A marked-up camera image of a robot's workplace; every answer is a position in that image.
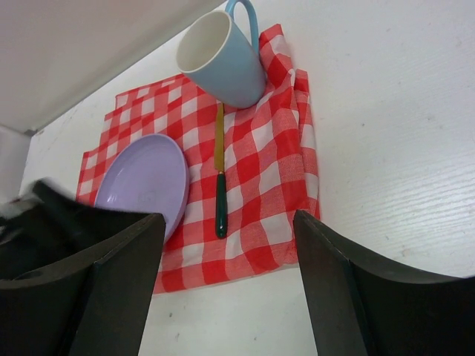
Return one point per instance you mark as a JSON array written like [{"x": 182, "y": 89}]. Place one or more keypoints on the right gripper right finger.
[{"x": 362, "y": 303}]

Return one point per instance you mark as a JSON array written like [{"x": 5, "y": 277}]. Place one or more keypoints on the light blue mug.
[{"x": 215, "y": 54}]

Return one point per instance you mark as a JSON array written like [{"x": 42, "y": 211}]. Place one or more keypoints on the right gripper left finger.
[{"x": 94, "y": 302}]

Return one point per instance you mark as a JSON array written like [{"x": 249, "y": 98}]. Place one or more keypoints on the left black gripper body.
[{"x": 44, "y": 226}]

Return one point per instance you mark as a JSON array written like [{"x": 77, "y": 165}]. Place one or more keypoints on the red white checkered cloth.
[{"x": 271, "y": 169}]

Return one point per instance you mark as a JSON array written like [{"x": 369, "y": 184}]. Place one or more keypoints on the lilac round plate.
[{"x": 150, "y": 175}]

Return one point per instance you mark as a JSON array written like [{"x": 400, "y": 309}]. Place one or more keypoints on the gold knife teal handle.
[{"x": 221, "y": 208}]

